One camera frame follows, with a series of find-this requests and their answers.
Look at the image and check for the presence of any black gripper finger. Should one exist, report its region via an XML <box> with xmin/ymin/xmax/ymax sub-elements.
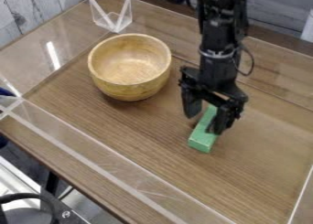
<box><xmin>206</xmin><ymin>101</ymin><xmax>243</xmax><ymax>135</ymax></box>
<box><xmin>180</xmin><ymin>89</ymin><xmax>202</xmax><ymax>119</ymax></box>

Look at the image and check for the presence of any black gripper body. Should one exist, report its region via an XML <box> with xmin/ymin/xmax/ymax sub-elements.
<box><xmin>178</xmin><ymin>58</ymin><xmax>248</xmax><ymax>107</ymax></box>

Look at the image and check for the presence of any green rectangular block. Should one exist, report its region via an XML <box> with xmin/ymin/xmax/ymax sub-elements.
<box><xmin>187</xmin><ymin>105</ymin><xmax>218</xmax><ymax>153</ymax></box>

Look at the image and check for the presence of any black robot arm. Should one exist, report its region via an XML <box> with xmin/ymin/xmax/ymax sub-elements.
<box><xmin>166</xmin><ymin>0</ymin><xmax>248</xmax><ymax>135</ymax></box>

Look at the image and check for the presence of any light wooden bowl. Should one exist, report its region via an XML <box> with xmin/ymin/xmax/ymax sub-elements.
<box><xmin>88</xmin><ymin>33</ymin><xmax>171</xmax><ymax>101</ymax></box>

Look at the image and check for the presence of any black table leg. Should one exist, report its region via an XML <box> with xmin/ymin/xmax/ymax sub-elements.
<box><xmin>45</xmin><ymin>172</ymin><xmax>60</xmax><ymax>196</ymax></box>

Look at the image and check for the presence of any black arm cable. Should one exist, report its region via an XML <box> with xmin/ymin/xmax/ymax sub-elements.
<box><xmin>231</xmin><ymin>44</ymin><xmax>256</xmax><ymax>78</ymax></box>

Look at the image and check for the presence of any clear acrylic corner bracket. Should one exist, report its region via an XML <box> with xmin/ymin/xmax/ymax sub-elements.
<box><xmin>88</xmin><ymin>0</ymin><xmax>132</xmax><ymax>33</ymax></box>

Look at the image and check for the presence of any clear acrylic front wall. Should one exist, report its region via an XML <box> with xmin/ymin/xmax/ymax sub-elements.
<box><xmin>0</xmin><ymin>80</ymin><xmax>235</xmax><ymax>224</ymax></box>

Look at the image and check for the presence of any black metal base plate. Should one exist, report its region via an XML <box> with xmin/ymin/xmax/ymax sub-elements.
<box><xmin>40</xmin><ymin>190</ymin><xmax>91</xmax><ymax>224</ymax></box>

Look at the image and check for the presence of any black cable loop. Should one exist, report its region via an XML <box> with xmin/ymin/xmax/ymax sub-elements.
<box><xmin>0</xmin><ymin>193</ymin><xmax>59</xmax><ymax>224</ymax></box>

